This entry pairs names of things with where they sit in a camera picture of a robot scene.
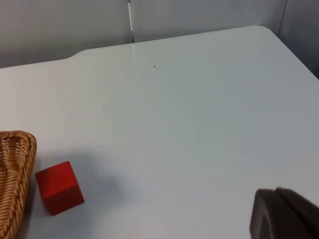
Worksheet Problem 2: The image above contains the red cube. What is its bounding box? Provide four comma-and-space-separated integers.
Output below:
35, 160, 85, 216

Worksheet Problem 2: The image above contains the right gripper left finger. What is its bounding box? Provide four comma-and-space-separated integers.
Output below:
249, 188, 311, 239

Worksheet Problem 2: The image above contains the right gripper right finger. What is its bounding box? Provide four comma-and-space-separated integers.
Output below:
275, 186, 319, 239

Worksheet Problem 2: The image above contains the pale brown wicker basket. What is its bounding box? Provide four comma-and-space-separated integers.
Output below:
0, 130, 37, 239

